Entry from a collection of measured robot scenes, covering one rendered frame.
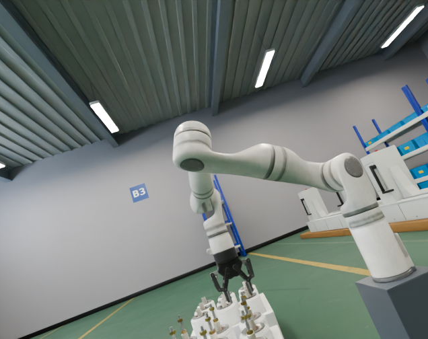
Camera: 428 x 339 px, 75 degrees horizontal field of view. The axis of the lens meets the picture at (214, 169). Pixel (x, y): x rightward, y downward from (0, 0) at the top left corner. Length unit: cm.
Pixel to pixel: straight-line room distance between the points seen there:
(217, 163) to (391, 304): 51
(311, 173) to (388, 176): 257
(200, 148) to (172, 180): 662
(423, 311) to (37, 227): 779
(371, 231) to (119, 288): 680
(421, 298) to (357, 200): 25
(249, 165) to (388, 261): 41
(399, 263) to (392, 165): 262
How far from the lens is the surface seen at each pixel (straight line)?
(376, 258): 82
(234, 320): 138
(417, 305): 83
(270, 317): 135
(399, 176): 336
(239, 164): 66
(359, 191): 80
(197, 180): 78
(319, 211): 518
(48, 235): 792
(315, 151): 801
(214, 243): 91
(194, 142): 63
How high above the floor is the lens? 54
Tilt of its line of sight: 14 degrees up
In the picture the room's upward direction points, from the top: 21 degrees counter-clockwise
